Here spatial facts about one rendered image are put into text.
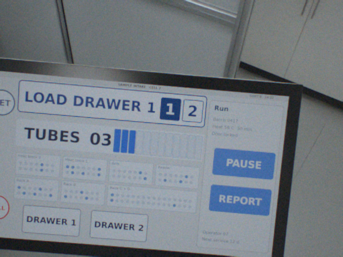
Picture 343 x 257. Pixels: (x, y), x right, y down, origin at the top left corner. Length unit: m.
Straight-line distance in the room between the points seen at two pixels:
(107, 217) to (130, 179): 0.07
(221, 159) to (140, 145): 0.13
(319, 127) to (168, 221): 2.06
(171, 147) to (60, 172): 0.18
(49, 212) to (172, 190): 0.20
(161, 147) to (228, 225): 0.17
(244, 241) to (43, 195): 0.34
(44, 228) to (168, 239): 0.20
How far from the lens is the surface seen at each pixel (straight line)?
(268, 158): 0.52
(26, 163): 0.55
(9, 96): 0.55
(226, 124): 0.50
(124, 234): 0.54
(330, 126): 2.54
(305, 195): 2.01
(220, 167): 0.51
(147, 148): 0.50
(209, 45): 1.24
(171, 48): 1.35
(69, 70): 0.52
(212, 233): 0.54
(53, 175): 0.54
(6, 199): 0.58
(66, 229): 0.56
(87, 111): 0.51
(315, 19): 2.47
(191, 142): 0.50
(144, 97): 0.49
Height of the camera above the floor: 1.47
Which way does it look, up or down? 44 degrees down
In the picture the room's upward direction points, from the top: 5 degrees clockwise
